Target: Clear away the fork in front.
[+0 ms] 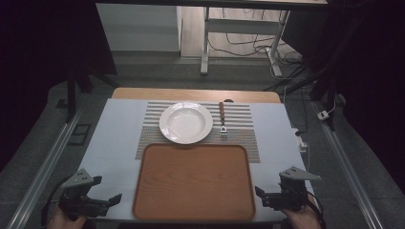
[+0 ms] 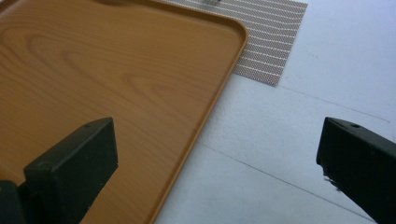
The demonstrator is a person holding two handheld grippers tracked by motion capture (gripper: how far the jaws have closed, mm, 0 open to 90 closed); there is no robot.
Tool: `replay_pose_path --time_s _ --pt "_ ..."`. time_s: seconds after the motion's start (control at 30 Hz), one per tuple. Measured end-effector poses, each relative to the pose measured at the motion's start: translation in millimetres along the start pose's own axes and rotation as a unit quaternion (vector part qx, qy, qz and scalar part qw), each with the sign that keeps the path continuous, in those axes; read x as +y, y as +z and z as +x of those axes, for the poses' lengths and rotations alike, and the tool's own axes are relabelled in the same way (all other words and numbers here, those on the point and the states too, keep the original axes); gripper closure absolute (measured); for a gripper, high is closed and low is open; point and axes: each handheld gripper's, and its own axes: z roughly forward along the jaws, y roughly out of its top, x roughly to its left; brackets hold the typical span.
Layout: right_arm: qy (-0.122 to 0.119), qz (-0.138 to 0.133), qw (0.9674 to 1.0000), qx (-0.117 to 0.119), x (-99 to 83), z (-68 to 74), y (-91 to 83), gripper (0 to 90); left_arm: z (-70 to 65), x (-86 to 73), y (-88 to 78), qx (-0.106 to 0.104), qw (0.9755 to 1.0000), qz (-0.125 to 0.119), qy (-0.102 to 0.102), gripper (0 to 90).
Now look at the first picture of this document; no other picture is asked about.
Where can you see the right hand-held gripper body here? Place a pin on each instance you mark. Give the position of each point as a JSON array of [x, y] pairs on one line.
[[291, 194]]

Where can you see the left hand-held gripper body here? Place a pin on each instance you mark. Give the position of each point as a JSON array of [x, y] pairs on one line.
[[76, 198]]

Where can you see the person's left hand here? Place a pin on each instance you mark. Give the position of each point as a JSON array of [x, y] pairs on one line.
[[65, 221]]

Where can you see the person's right hand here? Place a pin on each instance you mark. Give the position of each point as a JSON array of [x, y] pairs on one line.
[[302, 218]]

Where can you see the pale blue table cover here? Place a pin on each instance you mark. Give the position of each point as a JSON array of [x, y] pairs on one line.
[[117, 136]]

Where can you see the striped woven placemat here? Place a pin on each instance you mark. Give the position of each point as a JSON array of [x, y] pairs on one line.
[[242, 140]]

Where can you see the brown wooden tray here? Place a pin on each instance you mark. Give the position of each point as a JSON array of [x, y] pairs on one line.
[[193, 182]]

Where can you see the small white adapter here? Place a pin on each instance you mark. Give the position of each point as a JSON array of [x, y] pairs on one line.
[[323, 115]]

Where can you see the black tripod stand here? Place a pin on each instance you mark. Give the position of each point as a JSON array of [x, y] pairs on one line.
[[71, 92], [318, 82]]

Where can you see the white round plate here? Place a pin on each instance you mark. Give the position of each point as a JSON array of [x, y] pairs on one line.
[[186, 122]]

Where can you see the dark curtain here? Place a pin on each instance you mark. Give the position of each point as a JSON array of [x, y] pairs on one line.
[[41, 47], [369, 63]]

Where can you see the white cabinet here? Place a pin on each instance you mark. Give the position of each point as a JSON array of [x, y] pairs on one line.
[[137, 27]]

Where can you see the aluminium floor rail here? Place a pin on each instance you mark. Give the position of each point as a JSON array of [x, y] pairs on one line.
[[41, 175], [348, 171]]

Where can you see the black floor frame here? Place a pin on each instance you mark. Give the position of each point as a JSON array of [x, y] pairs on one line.
[[79, 134]]

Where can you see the white metal desk frame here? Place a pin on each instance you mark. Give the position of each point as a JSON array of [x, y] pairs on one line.
[[242, 27]]

